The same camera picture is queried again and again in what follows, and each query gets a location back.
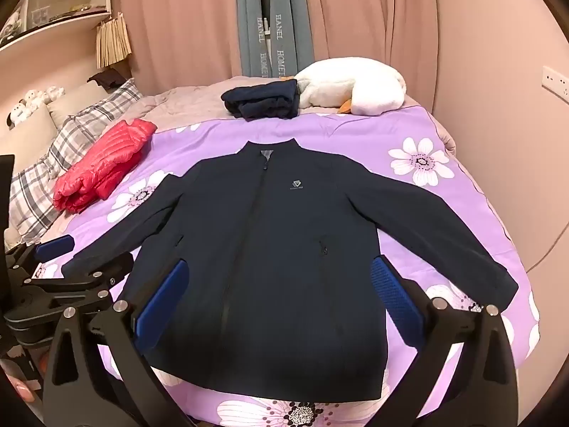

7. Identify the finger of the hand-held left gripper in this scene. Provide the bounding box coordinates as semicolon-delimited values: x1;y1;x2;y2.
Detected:
24;251;135;294
4;233;75;276

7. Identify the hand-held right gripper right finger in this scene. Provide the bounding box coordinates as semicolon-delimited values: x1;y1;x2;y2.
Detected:
370;255;521;427

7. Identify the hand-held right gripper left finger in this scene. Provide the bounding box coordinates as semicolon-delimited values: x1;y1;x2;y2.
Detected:
42;260;192;427

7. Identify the navy zip jacket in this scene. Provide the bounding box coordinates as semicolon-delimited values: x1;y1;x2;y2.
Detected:
60;140;521;403

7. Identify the person's left hand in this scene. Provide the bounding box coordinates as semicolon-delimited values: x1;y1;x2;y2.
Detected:
0;349;49;410

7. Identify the red down jacket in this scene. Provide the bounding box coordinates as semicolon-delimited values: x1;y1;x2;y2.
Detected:
53;118;158;214

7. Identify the beige pillow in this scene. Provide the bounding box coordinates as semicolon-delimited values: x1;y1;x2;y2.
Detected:
47;82;110;127
0;107;58;179

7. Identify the grey plaid pillow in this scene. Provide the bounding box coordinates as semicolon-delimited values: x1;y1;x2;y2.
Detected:
9;78;144;232

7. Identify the purple floral blanket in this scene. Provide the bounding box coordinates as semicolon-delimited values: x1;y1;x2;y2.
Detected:
33;106;541;427

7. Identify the dark brown cloth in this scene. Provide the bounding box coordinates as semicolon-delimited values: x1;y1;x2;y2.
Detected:
86;68;127;92

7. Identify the pinkish grey quilt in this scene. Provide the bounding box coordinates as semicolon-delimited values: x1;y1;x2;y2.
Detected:
129;75;458;156

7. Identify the white goose plush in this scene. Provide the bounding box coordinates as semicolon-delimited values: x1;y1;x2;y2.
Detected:
284;56;409;115

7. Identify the folded navy fleece garment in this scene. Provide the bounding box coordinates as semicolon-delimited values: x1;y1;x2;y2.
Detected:
221;79;299;122

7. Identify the pink curtain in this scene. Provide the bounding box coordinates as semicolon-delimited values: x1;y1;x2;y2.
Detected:
307;0;438;107
109;0;250;94

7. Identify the grey lettered curtain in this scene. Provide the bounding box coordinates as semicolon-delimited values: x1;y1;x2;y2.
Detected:
233;0;315;78

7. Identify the white wall socket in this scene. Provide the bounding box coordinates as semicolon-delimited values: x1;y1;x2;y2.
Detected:
541;66;569;99

